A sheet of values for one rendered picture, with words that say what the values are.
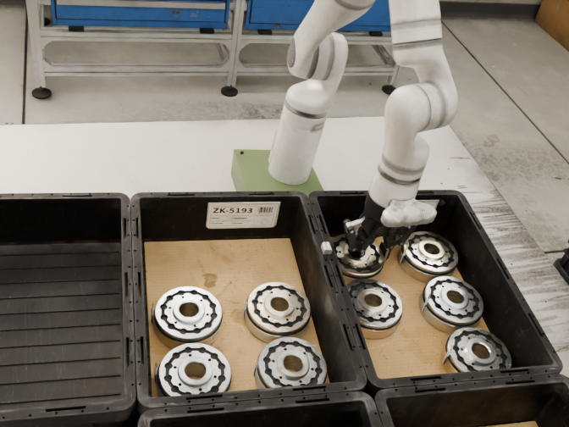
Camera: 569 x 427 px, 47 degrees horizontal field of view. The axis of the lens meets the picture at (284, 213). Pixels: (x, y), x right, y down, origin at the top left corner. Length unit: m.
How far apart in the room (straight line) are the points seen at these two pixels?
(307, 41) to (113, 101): 1.89
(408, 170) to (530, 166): 2.22
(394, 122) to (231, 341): 0.41
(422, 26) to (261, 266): 0.48
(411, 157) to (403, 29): 0.19
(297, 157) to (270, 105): 1.73
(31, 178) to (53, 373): 0.60
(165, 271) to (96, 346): 0.18
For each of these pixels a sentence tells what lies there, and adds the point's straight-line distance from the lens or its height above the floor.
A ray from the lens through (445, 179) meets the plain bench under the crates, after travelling 1.68.
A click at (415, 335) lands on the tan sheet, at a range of 1.11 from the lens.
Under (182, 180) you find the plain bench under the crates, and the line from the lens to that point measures 1.49.
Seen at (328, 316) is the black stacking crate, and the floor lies 0.90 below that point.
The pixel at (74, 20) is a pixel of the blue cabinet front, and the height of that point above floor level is 0.34.
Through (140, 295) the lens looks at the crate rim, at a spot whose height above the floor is 0.92.
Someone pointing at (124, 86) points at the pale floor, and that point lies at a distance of 3.11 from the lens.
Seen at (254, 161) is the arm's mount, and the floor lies 0.77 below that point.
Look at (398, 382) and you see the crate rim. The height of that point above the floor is 0.93.
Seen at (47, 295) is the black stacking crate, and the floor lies 0.83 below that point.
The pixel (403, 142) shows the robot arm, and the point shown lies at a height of 1.12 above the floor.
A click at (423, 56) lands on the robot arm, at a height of 1.24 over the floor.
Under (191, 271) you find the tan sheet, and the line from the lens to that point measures 1.11.
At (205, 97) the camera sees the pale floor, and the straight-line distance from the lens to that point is 3.07.
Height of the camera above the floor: 1.65
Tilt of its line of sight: 41 degrees down
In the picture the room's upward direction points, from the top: 12 degrees clockwise
